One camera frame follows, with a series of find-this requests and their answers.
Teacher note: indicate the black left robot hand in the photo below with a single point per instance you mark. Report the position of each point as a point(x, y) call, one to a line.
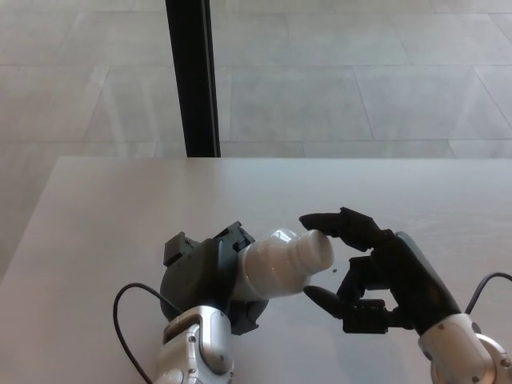
point(196, 276)

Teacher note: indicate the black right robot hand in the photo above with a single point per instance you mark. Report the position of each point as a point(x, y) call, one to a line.
point(404, 280)

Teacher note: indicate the white plastic bottle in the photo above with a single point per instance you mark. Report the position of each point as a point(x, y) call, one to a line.
point(272, 268)

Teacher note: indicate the white screw cap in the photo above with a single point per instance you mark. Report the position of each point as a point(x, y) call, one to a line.
point(318, 252)

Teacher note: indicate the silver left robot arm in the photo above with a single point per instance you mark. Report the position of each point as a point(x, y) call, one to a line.
point(196, 352)

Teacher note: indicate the black vertical post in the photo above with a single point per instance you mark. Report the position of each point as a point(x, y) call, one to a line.
point(194, 76)

